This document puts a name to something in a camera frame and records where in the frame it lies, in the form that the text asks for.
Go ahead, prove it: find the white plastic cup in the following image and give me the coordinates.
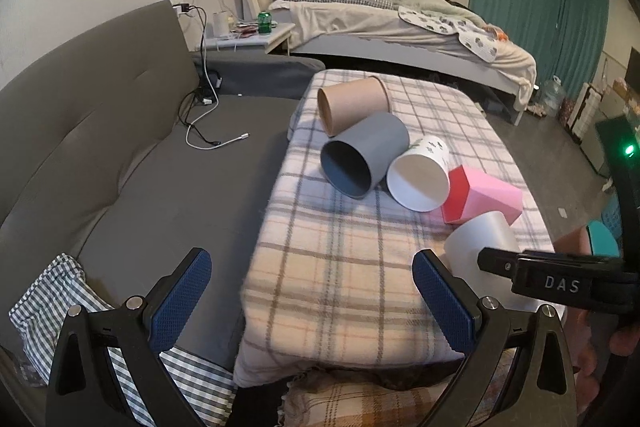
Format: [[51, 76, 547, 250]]
[[442, 211, 540, 312]]

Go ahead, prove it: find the plaid blanket on table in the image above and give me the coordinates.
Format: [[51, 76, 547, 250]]
[[232, 68, 557, 390]]

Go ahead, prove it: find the black charging cable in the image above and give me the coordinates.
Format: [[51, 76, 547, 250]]
[[176, 3, 224, 148]]

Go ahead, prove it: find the grey sofa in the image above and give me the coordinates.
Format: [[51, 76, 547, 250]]
[[1, 2, 323, 369]]

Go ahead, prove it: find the white cabinet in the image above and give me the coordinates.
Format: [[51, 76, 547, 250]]
[[567, 83, 630, 176]]

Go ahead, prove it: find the teal stool cushion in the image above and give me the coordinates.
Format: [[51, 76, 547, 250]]
[[586, 220, 620, 258]]

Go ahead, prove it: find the clear water jug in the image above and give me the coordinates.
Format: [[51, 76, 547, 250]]
[[538, 76, 565, 117]]

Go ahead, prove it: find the pink faceted cup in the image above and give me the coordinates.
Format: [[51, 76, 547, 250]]
[[442, 166, 523, 225]]

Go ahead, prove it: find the white printed paper cup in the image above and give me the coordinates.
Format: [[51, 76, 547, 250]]
[[386, 134, 450, 212]]

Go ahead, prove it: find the orange plaid blanket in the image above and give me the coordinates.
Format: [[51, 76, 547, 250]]
[[278, 345, 522, 427]]

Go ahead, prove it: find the bed with white sheets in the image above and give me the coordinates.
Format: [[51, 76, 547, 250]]
[[243, 0, 537, 122]]

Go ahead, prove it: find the brown kraft paper cup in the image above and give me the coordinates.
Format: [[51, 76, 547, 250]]
[[317, 76, 392, 138]]

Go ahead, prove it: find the patterned baby quilt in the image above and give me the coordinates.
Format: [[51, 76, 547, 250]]
[[397, 6, 498, 63]]

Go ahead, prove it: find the grey plastic cup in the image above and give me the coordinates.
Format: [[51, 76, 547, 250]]
[[320, 112, 409, 199]]

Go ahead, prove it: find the green soda can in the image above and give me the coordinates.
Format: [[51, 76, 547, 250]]
[[257, 11, 272, 35]]

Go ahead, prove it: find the white charging cable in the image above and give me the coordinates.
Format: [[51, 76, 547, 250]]
[[184, 0, 251, 152]]

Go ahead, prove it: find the white bedside table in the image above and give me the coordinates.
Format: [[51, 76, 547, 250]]
[[205, 23, 295, 54]]

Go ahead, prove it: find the green checkered cloth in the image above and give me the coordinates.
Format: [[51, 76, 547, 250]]
[[7, 252, 237, 427]]

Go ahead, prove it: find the person's right hand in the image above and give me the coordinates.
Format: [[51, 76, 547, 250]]
[[553, 227, 639, 413]]

